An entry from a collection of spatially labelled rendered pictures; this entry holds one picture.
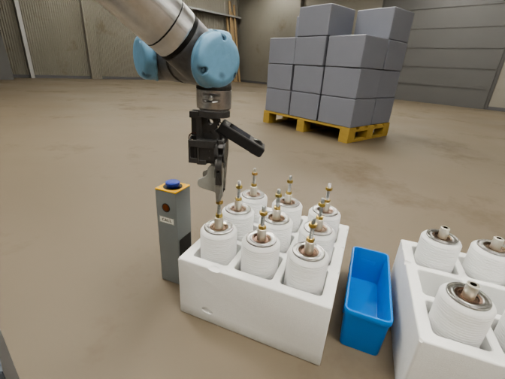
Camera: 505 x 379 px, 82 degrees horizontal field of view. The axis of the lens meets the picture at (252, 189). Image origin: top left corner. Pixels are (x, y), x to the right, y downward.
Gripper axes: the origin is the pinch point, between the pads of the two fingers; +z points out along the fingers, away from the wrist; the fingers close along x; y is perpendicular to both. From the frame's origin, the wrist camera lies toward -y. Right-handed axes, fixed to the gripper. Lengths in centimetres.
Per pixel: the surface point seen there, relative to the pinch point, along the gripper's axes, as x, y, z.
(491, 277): 4, -68, 15
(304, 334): 16.2, -21.9, 26.4
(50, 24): -799, 589, -102
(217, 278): 8.7, -0.5, 18.9
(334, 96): -237, -76, -6
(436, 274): 3, -56, 17
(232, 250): 2.7, -3.3, 14.5
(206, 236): 4.0, 3.2, 10.2
